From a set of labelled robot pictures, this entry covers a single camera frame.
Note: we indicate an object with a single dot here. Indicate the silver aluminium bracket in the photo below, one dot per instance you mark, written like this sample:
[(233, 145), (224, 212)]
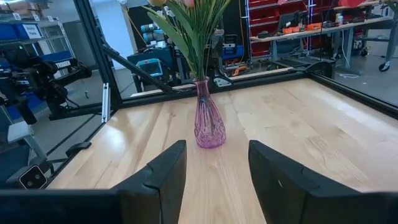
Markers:
[(105, 102)]

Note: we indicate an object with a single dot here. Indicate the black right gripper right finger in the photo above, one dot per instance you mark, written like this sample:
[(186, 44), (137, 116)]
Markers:
[(295, 199)]

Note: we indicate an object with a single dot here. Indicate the blue handheld screen device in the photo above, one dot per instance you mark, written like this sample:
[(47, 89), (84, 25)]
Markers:
[(150, 67)]

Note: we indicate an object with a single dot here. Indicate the black table clamp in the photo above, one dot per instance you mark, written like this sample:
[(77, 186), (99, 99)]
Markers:
[(77, 147)]

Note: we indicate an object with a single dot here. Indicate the blue storage bin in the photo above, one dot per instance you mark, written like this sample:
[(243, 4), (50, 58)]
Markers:
[(28, 31)]

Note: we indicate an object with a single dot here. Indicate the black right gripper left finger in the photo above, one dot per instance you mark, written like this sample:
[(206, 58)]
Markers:
[(158, 193)]

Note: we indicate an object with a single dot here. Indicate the black table-level camera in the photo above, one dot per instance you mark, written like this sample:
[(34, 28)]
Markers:
[(31, 177)]

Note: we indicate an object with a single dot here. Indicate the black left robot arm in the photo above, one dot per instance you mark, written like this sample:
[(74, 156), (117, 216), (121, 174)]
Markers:
[(46, 81)]

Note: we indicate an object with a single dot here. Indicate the black aluminium table frame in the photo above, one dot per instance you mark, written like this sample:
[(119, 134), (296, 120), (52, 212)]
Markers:
[(97, 46)]

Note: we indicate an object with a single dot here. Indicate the black caster wheel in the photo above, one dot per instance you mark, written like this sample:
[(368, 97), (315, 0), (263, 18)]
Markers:
[(384, 67)]

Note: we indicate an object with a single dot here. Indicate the peach pink artificial tulip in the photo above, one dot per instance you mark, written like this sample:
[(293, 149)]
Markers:
[(169, 31)]

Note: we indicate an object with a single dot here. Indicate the grey metal workbench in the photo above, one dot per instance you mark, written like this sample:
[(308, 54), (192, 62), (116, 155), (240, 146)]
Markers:
[(326, 31)]

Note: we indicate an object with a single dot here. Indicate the red bin rack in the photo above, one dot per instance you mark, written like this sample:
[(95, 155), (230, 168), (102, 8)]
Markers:
[(267, 15)]

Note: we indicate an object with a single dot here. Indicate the grey metal stand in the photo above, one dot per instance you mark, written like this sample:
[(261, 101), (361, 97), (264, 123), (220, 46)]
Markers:
[(18, 130)]

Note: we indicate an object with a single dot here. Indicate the pink ribbed glass vase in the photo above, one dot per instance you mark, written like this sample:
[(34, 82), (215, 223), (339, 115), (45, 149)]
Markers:
[(210, 130)]

